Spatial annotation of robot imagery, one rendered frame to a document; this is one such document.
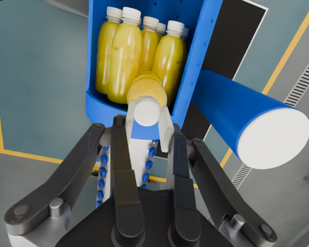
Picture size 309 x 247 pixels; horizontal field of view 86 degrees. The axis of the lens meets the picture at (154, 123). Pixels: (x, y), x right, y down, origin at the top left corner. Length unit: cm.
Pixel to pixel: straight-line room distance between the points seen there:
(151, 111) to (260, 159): 65
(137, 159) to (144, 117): 58
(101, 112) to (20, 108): 170
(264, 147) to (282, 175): 207
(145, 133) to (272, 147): 57
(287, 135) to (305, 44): 140
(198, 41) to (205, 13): 5
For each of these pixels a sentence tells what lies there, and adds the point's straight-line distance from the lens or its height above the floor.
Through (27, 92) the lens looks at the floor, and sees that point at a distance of 195.
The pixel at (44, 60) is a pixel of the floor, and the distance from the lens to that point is 178.
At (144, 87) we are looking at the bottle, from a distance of 26.
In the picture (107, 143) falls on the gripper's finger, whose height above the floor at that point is 142.
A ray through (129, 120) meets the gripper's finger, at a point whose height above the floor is 140.
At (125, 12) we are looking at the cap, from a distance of 42.
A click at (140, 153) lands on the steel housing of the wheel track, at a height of 93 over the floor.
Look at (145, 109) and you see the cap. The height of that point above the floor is 134.
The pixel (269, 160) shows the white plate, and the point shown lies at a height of 104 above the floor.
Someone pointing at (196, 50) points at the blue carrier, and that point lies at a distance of 37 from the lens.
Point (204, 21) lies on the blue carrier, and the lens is 37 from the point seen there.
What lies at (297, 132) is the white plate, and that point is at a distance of 83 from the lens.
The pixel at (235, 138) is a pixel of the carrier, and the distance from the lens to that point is 73.
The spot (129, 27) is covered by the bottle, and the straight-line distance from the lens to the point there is 41.
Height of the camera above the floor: 155
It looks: 63 degrees down
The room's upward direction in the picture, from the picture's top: 173 degrees clockwise
